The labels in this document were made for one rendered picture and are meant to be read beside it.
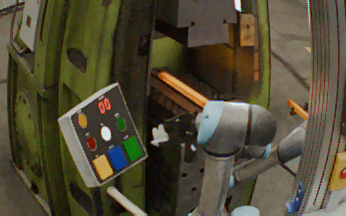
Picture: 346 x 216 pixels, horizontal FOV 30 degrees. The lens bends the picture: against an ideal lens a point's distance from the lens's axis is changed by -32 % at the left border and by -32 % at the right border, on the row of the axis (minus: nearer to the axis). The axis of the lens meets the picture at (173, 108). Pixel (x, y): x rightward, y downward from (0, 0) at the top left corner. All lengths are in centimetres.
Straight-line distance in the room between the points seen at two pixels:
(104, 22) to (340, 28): 147
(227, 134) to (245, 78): 134
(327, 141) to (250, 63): 162
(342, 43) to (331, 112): 24
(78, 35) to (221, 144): 132
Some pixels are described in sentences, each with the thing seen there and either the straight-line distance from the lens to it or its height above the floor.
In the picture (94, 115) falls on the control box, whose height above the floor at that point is 115.
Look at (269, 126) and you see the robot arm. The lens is 240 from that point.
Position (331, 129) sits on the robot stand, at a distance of 212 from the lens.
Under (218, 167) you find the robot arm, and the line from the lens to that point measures 245.
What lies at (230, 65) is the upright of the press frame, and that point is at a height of 107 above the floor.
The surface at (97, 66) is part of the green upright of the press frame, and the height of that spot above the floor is 121.
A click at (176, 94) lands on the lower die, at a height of 99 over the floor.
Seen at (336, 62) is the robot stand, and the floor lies 178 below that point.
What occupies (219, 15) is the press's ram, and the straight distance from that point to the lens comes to 330.
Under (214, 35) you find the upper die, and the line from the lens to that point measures 332.
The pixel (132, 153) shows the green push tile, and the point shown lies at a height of 100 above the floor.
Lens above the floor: 248
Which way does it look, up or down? 26 degrees down
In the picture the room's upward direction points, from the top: 4 degrees clockwise
